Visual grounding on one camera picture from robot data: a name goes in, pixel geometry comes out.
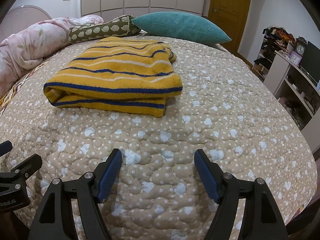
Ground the yellow blue striped sweater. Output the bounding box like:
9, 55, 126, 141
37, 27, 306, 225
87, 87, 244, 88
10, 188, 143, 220
43, 37, 183, 118

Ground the shelf with piled clothes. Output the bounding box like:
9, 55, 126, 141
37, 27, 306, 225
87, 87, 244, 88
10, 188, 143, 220
252, 27, 296, 82

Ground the colourful geometric patterned blanket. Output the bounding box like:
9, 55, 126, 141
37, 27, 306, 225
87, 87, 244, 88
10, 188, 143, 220
0, 49, 63, 117

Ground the beige heart quilted bedspread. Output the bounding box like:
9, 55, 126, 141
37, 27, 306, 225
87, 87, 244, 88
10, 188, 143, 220
1, 38, 317, 239

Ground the white tv cabinet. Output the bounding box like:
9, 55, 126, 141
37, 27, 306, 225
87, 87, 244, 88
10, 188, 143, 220
264, 53, 319, 153

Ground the pink floral fleece blanket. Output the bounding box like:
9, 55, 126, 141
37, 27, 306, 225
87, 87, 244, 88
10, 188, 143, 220
1, 15, 104, 96

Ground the black flat television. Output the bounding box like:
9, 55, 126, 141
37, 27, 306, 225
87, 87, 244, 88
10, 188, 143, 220
300, 41, 320, 85

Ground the purple square clock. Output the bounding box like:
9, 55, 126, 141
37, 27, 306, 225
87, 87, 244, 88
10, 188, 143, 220
289, 51, 302, 66

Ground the pink rounded headboard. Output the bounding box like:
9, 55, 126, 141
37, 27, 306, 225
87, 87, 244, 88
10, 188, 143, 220
0, 5, 52, 42

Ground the dark ornate table clock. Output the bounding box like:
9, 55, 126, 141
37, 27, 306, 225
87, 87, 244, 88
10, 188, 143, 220
295, 36, 308, 56

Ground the olive hedgehog bolster pillow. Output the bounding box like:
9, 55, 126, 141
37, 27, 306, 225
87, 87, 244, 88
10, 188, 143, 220
68, 15, 141, 44

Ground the teal knitted pillow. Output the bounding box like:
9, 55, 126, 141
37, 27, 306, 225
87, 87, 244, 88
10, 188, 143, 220
132, 11, 232, 45

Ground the brown wooden door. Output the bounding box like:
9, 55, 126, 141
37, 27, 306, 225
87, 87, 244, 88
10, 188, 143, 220
208, 0, 251, 54

